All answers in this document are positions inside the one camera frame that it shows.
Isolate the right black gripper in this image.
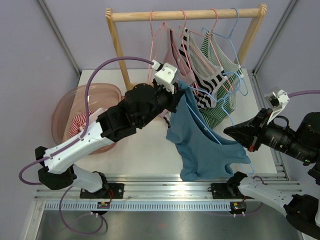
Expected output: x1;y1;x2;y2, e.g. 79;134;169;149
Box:
224;107;317;163

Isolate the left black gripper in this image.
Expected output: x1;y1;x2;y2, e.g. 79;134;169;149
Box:
138;78;185;128

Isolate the pink hanger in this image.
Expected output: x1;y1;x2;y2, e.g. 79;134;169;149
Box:
146;10;163;85
189;8;233;95
180;9;199;96

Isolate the black white striped tank top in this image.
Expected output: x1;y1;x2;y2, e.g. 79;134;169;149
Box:
178;28;228;109

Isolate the mauve ribbed tank top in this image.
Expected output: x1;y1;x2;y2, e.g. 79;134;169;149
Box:
153;22;196;86

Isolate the blue tank top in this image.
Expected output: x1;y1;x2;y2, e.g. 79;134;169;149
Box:
166;80;251;182

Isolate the red white striped tank top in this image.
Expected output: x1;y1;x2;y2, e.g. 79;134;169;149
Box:
68;112;87;138

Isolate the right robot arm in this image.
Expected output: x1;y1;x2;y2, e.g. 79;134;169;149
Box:
223;108;320;240

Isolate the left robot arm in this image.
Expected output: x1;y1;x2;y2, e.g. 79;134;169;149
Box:
35;83;185;199

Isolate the green white striped tank top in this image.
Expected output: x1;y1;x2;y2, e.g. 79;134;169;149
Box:
200;31;244;129

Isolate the pink translucent plastic basket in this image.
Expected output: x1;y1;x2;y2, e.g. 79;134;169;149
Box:
51;83;122;145

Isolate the wooden clothes rack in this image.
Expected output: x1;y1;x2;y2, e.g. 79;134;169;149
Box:
104;3;268;122

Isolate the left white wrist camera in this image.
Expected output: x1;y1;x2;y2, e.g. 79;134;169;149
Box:
151;60;179;94

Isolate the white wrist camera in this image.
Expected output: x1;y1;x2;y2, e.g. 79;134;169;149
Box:
264;87;290;124
151;60;179;94

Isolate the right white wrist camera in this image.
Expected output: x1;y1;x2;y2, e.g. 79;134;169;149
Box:
264;87;290;124

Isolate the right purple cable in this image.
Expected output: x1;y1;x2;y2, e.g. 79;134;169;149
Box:
287;89;320;98

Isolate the purple cable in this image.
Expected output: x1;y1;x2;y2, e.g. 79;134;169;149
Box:
18;56;154;186
287;89;320;98

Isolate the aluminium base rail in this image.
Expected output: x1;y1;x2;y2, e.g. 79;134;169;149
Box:
34;174;301;212

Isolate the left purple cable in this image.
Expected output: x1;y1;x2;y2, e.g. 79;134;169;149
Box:
18;56;154;186

